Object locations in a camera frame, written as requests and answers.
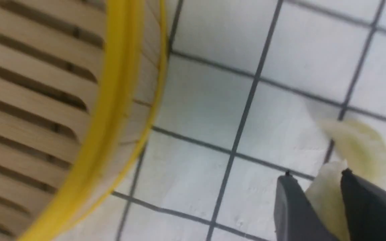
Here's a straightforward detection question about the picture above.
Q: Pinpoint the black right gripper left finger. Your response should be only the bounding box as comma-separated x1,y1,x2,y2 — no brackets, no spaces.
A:
275,171,338,241

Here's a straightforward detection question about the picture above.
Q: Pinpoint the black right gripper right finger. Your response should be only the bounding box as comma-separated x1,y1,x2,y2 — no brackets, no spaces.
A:
341,168,386,241

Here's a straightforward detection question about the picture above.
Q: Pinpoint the green dumpling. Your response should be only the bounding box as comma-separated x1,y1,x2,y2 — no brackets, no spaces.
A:
305,161,350,241
317,118,386,189

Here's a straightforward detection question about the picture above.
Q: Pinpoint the bamboo steamer tray yellow rim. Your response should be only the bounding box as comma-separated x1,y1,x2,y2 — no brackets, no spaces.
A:
0,0,167,241

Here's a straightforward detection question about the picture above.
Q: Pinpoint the white grid tablecloth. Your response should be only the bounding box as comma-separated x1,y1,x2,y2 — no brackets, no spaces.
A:
58,0,386,241

